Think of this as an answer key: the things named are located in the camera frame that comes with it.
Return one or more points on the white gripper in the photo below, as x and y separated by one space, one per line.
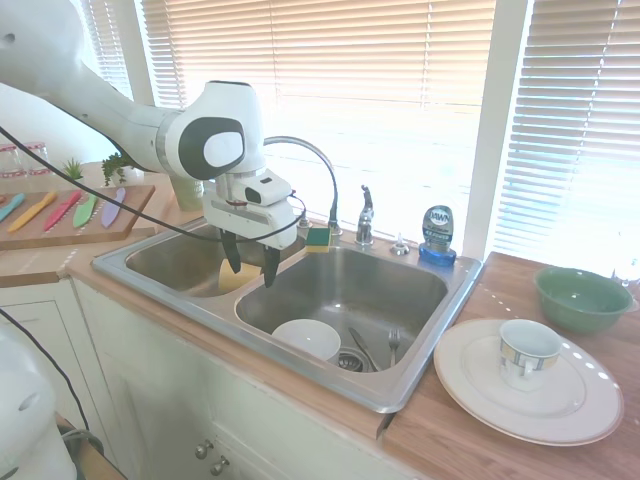
250 222

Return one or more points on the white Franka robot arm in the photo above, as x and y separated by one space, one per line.
125 120

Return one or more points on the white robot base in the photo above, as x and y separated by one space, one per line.
25 410

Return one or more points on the chrome gooseneck faucet spout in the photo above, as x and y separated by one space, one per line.
322 152

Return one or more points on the plain yellow sponge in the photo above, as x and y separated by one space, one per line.
247 277

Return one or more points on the green and yellow sponge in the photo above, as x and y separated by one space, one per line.
319 240

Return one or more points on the pale green cup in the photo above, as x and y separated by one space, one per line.
187 195

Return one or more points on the white bowl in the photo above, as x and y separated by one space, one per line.
305 337

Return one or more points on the wooden cutting board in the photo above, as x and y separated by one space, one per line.
135 205

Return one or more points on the metal drain strainer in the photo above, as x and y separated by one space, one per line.
350 360

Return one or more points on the metal table knife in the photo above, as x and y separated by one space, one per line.
364 347

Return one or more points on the purple knife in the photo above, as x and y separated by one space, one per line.
112 210

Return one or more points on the chrome sink hole cap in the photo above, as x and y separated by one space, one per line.
399 247

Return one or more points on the white kitchen cabinet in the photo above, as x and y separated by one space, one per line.
150 375

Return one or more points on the stainless steel double sink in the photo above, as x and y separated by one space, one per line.
400 310

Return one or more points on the trailing plant in white pot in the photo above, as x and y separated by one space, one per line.
117 167

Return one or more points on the metal fork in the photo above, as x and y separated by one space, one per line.
394 345

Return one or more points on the green knife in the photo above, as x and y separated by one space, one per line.
85 212

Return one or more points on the blue dish soap bottle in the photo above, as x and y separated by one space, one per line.
438 230

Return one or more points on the metal cabinet knob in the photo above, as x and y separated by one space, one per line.
202 449
219 466

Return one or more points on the red knife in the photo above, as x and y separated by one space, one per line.
61 212

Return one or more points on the small spiky green plant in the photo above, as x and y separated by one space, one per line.
73 170

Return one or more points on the wide white window blind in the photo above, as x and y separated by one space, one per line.
350 75

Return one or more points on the yellow knife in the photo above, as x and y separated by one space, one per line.
30 214

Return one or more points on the glass jar with red lid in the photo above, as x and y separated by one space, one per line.
12 162
37 160

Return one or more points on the teal knife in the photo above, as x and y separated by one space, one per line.
11 207

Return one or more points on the narrow white window blind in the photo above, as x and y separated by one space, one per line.
110 45

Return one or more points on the large white plate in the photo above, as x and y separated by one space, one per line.
475 405

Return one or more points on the white patterned cup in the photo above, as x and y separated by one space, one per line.
525 360

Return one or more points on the green bowl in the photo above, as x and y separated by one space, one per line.
580 305

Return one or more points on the clear drinking glass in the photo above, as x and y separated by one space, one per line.
631 280

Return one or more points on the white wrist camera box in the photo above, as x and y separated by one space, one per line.
262 190

